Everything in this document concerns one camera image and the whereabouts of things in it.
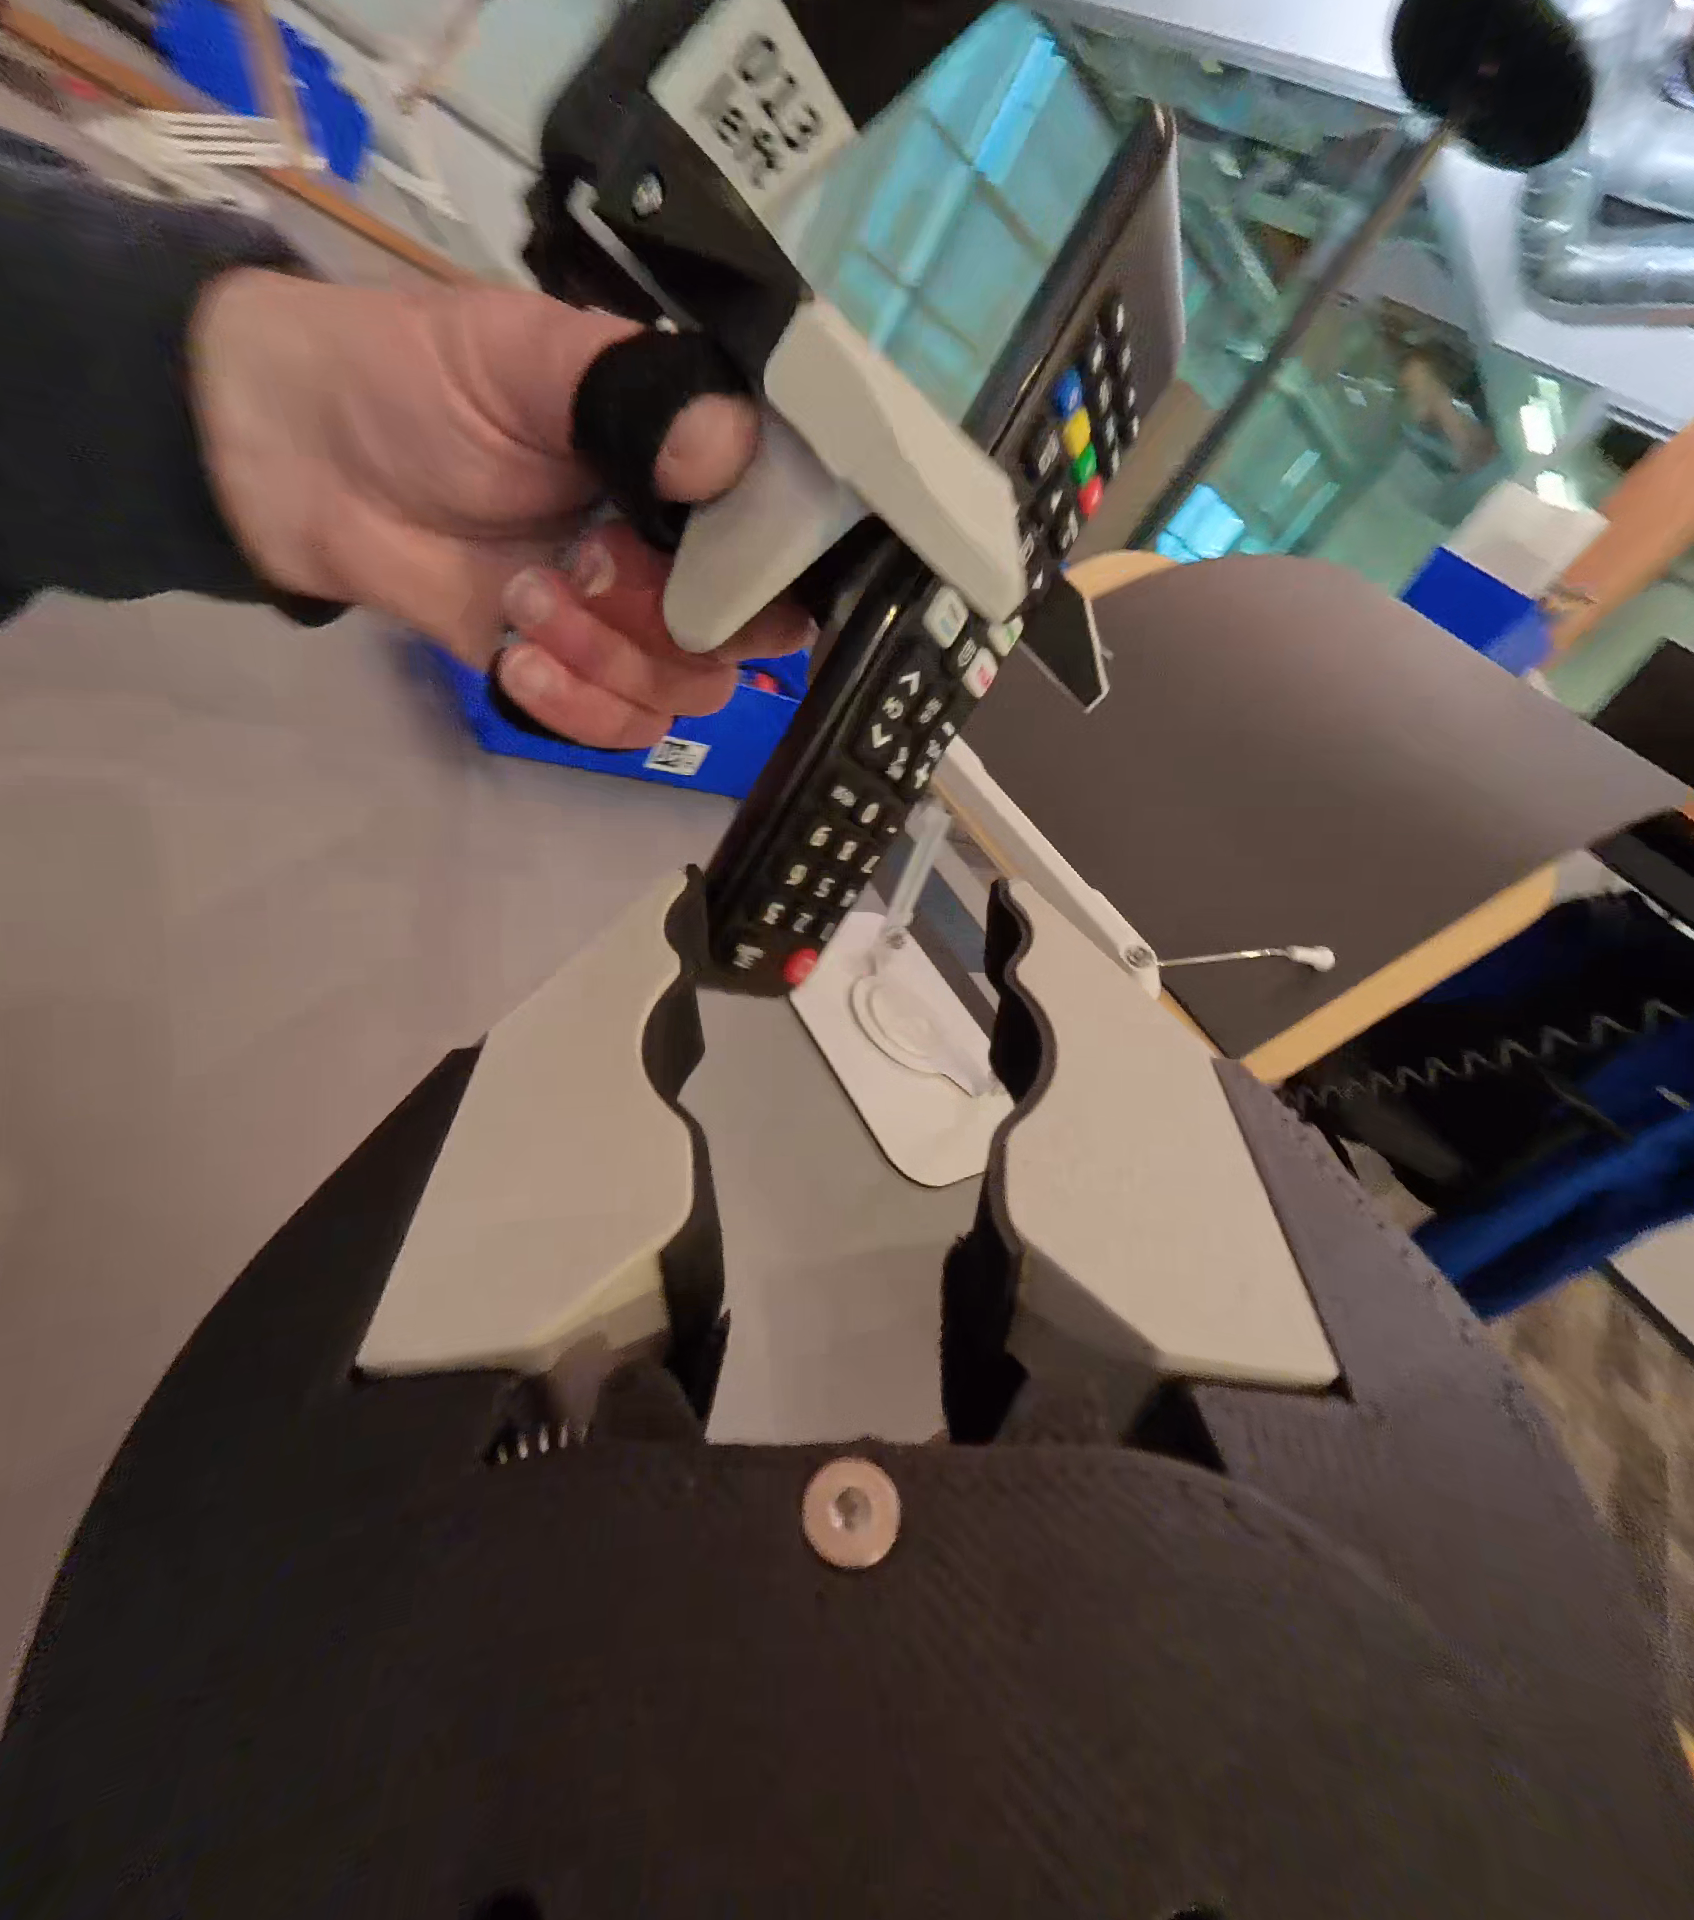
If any white board stand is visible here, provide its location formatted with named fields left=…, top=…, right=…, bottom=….
left=785, top=733, right=1335, bottom=1189

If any wood-rimmed black board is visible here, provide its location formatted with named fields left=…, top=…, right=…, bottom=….
left=957, top=546, right=1689, bottom=1085

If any blue plastic bin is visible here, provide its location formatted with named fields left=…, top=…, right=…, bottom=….
left=404, top=630, right=815, bottom=800

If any blue jacket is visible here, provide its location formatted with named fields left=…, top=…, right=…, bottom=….
left=1408, top=899, right=1694, bottom=1322

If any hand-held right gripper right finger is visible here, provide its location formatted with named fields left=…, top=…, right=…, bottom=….
left=939, top=877, right=1344, bottom=1434

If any black pole with round disc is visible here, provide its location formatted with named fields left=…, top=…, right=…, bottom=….
left=1131, top=0, right=1600, bottom=558

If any blue and white box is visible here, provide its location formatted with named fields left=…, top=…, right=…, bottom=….
left=1401, top=480, right=1612, bottom=670

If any small blue bin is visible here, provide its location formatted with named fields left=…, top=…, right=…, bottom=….
left=148, top=0, right=376, bottom=181

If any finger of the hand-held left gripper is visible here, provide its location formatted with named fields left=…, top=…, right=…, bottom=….
left=764, top=296, right=1032, bottom=619
left=1016, top=570, right=1112, bottom=714

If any silver pipe run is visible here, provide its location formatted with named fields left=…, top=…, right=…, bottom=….
left=1521, top=0, right=1694, bottom=309

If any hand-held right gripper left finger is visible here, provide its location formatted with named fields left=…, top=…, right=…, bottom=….
left=354, top=866, right=729, bottom=1427

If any coiled black cable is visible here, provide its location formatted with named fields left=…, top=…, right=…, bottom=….
left=1287, top=982, right=1694, bottom=1119

